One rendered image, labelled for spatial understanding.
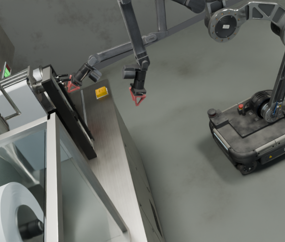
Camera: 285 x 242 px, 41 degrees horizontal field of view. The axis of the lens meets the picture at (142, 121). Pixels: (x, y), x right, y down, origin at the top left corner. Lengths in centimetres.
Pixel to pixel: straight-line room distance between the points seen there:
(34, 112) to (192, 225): 137
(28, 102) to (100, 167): 50
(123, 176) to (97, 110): 64
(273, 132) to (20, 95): 174
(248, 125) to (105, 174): 129
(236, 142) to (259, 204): 45
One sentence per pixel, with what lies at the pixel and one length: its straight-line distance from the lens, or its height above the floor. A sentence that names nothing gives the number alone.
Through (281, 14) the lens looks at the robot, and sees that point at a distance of 250.
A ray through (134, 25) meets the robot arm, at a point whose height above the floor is 147.
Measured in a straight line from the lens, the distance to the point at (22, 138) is 126.
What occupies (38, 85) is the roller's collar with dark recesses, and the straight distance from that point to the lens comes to 200.
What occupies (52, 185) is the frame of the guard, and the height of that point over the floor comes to 160.
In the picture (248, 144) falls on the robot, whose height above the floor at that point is 24.
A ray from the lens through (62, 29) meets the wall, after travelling 447.
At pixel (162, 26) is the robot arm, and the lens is 236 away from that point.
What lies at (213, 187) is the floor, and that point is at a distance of 288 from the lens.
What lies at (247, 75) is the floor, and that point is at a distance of 378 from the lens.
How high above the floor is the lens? 224
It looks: 38 degrees down
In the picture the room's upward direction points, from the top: 24 degrees counter-clockwise
